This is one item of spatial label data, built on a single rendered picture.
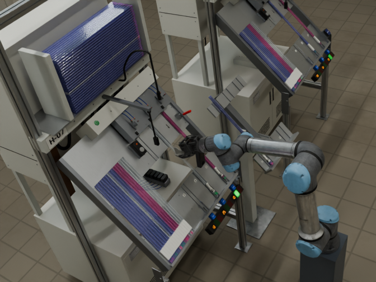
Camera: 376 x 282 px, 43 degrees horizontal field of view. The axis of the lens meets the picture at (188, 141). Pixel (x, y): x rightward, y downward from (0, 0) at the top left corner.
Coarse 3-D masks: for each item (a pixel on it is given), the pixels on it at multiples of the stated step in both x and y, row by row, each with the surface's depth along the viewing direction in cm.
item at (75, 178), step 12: (60, 168) 214; (72, 168) 211; (72, 180) 215; (84, 180) 213; (84, 192) 216; (96, 192) 214; (96, 204) 217; (108, 204) 215; (108, 216) 218; (120, 228) 220; (132, 228) 217; (132, 240) 221; (144, 252) 222; (156, 252) 219; (156, 264) 223
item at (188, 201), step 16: (192, 176) 246; (208, 176) 251; (176, 192) 237; (192, 192) 242; (208, 192) 247; (176, 208) 234; (192, 208) 239; (208, 208) 244; (192, 224) 236; (144, 240) 220
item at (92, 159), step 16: (176, 112) 253; (112, 128) 230; (160, 128) 245; (80, 144) 218; (96, 144) 223; (112, 144) 227; (128, 144) 232; (144, 144) 236; (160, 144) 241; (80, 160) 216; (96, 160) 220; (112, 160) 224; (128, 160) 229; (144, 160) 234; (96, 176) 217; (112, 208) 216
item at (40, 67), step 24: (24, 0) 180; (120, 0) 226; (0, 24) 172; (144, 24) 230; (24, 48) 191; (144, 48) 238; (48, 72) 189; (48, 96) 201; (48, 120) 207; (72, 120) 206; (48, 144) 202; (240, 168) 266
